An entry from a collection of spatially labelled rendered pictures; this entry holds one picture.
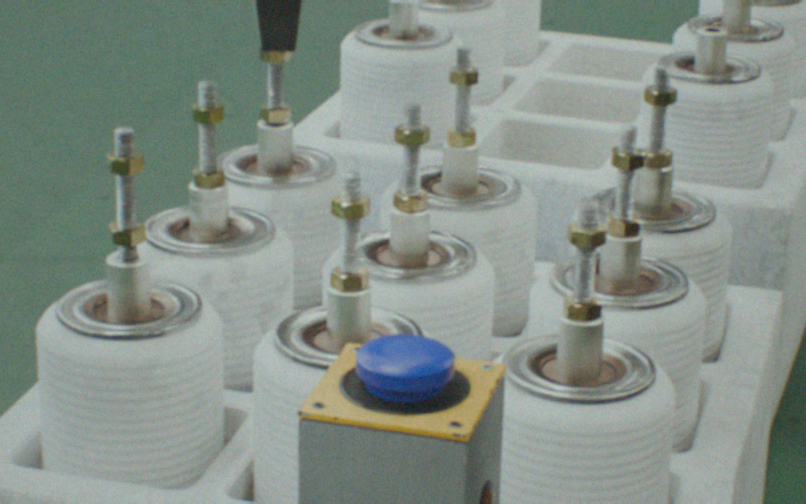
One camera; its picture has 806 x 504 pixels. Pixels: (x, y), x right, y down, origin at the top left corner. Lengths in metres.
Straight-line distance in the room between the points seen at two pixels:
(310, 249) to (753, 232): 0.37
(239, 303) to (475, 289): 0.13
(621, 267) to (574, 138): 0.52
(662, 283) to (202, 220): 0.26
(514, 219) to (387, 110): 0.34
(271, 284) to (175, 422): 0.13
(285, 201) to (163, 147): 0.87
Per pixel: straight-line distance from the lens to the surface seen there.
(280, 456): 1.01
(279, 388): 0.99
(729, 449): 1.09
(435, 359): 0.81
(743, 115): 1.47
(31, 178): 2.00
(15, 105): 2.23
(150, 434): 1.03
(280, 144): 1.25
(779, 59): 1.59
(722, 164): 1.48
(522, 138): 1.61
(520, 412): 0.96
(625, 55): 1.82
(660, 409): 0.98
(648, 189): 1.20
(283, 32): 1.21
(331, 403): 0.81
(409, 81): 1.52
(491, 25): 1.64
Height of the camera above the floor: 0.67
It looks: 22 degrees down
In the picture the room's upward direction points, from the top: 1 degrees clockwise
